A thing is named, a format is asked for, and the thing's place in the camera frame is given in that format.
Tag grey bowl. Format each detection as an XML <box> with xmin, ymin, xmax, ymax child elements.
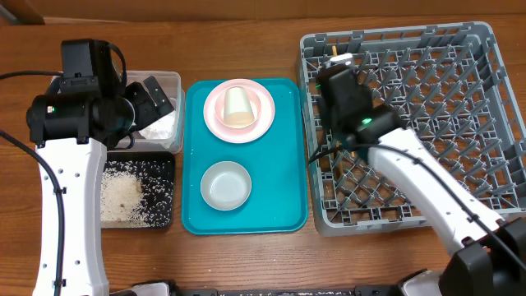
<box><xmin>201</xmin><ymin>161</ymin><xmax>251</xmax><ymax>211</ymax></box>

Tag teal serving tray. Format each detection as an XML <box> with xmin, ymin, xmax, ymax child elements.
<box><xmin>181</xmin><ymin>78</ymin><xmax>308</xmax><ymax>235</ymax></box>

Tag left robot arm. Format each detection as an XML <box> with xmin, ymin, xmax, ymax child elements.
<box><xmin>26</xmin><ymin>76</ymin><xmax>138</xmax><ymax>295</ymax></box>

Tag grey dishwasher rack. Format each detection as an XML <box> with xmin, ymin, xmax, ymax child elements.
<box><xmin>299</xmin><ymin>22</ymin><xmax>525</xmax><ymax>237</ymax></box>

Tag cream paper cup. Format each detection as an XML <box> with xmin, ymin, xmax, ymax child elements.
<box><xmin>224</xmin><ymin>86</ymin><xmax>255</xmax><ymax>128</ymax></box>

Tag rice leftovers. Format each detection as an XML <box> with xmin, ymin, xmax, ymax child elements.
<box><xmin>100</xmin><ymin>160</ymin><xmax>174</xmax><ymax>228</ymax></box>

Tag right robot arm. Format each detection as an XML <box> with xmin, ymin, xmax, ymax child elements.
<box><xmin>316</xmin><ymin>62</ymin><xmax>525</xmax><ymax>296</ymax></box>

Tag clear plastic bin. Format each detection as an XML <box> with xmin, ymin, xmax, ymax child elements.
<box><xmin>48</xmin><ymin>71</ymin><xmax>187</xmax><ymax>155</ymax></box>

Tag white napkin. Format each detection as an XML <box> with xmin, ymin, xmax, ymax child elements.
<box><xmin>139</xmin><ymin>111</ymin><xmax>176</xmax><ymax>140</ymax></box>

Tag black tray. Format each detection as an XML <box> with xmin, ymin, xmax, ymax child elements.
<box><xmin>100</xmin><ymin>151</ymin><xmax>177</xmax><ymax>229</ymax></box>

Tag pink plate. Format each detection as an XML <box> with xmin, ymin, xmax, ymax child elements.
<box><xmin>203</xmin><ymin>79</ymin><xmax>275</xmax><ymax>144</ymax></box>

